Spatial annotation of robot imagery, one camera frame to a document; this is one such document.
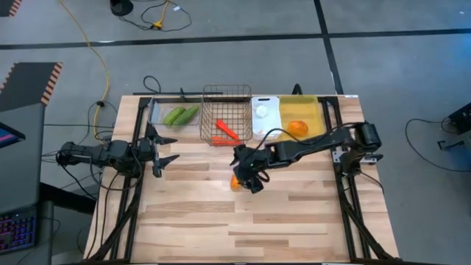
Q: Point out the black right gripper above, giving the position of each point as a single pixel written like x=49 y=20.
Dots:
x=255 y=162

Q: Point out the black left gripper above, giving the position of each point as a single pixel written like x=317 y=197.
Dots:
x=147 y=154

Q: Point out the orange citrus fruit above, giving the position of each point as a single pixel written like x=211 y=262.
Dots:
x=298 y=128
x=234 y=183

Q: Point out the green cucumber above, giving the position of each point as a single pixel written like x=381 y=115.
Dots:
x=174 y=115
x=188 y=114

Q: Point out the orange carrot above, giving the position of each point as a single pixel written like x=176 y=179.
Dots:
x=227 y=129

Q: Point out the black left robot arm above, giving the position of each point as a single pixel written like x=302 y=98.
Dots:
x=95 y=154

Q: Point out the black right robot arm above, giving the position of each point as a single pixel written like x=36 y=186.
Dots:
x=312 y=143

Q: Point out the clear plastic bin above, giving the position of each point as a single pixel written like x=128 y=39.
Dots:
x=156 y=114

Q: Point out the white plastic bin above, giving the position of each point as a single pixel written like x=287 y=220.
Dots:
x=272 y=114

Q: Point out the black power plug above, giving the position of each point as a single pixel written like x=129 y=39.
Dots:
x=100 y=104

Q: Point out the yellow plastic bin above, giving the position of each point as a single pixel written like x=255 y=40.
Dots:
x=301 y=108

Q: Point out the black clamp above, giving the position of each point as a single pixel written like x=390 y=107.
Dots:
x=297 y=89

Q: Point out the grey desk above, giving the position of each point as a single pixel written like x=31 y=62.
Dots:
x=22 y=165

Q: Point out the black mat with orange stripes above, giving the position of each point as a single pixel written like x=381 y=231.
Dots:
x=29 y=84
x=8 y=6

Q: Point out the black round base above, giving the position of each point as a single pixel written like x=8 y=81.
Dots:
x=121 y=6

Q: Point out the desk monitor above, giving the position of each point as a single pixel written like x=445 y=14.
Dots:
x=9 y=135

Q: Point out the backlit keyboard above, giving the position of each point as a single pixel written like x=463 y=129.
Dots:
x=16 y=232

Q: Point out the black box device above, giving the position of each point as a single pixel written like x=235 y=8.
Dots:
x=460 y=117

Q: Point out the black table frame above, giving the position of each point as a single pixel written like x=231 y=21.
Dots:
x=330 y=106

